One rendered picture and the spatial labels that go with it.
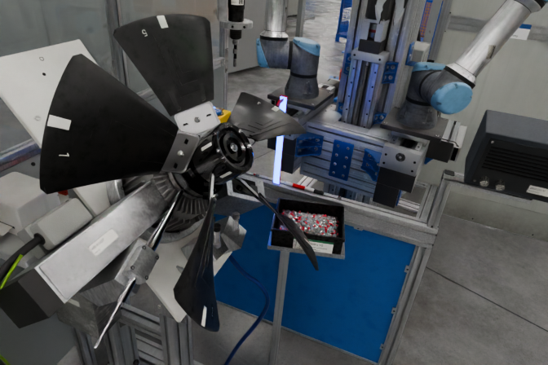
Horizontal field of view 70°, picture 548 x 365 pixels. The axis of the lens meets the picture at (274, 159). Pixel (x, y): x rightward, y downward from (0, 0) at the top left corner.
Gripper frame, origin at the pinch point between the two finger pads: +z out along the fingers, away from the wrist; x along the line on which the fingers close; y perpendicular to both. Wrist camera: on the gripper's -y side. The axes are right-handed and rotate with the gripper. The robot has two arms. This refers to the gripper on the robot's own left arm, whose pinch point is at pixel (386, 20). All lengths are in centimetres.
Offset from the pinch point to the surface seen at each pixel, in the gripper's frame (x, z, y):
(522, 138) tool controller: -40.5, 20.1, -21.3
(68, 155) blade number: 36, 14, -87
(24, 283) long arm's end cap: 34, 29, -101
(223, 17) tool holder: 26, -4, -53
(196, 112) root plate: 31, 16, -56
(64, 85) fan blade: 37, 3, -84
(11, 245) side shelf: 76, 57, -77
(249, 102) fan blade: 30.5, 22.5, -30.0
